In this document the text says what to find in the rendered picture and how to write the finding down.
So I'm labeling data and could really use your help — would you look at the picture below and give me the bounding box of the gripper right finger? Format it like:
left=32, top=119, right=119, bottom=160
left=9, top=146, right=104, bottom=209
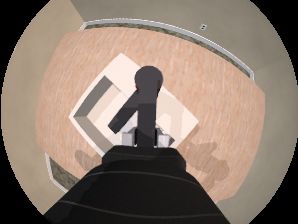
left=155, top=128, right=169, bottom=147

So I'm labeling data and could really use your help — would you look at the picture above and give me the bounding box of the grey rectangular block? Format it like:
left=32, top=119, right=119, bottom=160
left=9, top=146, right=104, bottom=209
left=69, top=53, right=199, bottom=157

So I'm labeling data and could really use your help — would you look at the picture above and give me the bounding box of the black mixer tap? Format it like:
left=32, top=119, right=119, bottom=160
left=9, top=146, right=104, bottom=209
left=107, top=66, right=163, bottom=147

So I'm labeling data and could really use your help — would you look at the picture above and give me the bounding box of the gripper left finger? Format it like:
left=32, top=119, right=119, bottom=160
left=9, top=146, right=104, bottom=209
left=122, top=126, right=137, bottom=146

